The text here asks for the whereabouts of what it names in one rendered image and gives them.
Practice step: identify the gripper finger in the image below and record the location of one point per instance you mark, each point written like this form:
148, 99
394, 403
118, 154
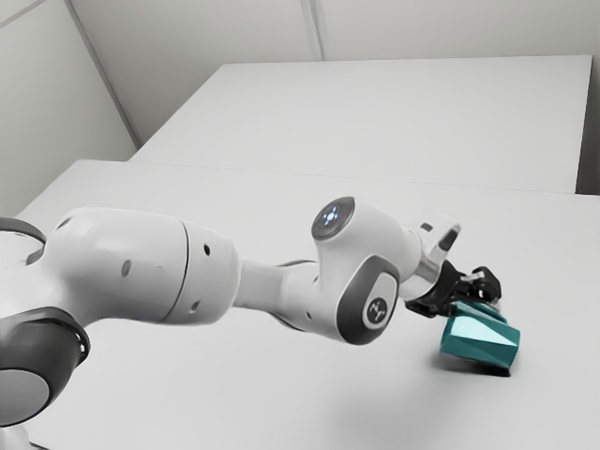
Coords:
487, 283

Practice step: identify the teal faceted mug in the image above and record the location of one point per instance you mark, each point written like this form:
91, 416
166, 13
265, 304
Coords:
478, 338

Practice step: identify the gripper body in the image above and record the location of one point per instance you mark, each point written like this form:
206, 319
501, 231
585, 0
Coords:
439, 291

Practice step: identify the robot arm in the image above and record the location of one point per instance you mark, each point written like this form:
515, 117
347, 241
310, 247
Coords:
140, 276

